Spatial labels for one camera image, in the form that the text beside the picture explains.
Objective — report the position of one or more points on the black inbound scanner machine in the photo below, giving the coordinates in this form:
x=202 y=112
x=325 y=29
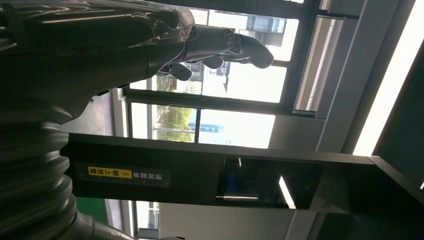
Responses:
x=185 y=172

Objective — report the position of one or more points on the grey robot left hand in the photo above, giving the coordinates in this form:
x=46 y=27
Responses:
x=82 y=49

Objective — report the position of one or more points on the black machine display screen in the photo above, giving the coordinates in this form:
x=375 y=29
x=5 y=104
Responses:
x=265 y=182

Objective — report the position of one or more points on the ceiling light strip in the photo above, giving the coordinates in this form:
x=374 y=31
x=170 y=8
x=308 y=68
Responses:
x=387 y=99

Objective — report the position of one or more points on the black yellow label sticker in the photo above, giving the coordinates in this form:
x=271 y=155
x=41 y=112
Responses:
x=132 y=174

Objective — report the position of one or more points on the green conveyor belt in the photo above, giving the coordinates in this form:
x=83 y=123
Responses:
x=91 y=208

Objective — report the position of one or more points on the dark window frame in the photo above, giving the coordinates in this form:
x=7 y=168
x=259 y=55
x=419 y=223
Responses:
x=205 y=102

